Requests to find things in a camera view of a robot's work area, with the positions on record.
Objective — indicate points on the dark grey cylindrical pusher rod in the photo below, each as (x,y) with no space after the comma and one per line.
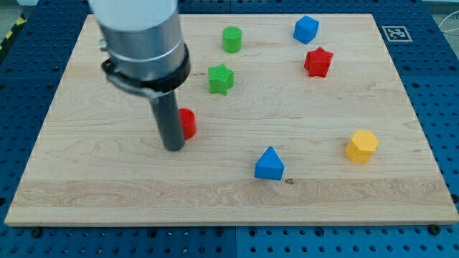
(168,121)

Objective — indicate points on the blue triangle block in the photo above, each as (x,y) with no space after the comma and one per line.
(269,165)

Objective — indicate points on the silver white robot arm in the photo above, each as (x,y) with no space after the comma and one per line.
(147,56)

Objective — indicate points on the yellow hexagon block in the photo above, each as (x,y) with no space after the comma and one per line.
(361,146)

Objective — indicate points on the red cylinder block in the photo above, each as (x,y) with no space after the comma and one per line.
(188,123)

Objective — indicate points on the green star block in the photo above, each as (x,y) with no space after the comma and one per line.
(220,79)

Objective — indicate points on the green cylinder block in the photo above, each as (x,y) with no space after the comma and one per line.
(232,39)

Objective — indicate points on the light wooden board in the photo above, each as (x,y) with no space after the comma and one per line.
(99,160)

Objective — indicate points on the red star block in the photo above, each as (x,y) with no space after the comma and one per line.
(318,62)

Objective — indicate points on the blue cube block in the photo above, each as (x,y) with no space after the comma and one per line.
(306,29)

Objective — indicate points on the yellow black hazard tape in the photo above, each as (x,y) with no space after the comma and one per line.
(11,36)

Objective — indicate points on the white fiducial marker tag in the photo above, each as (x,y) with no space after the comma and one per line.
(396,34)

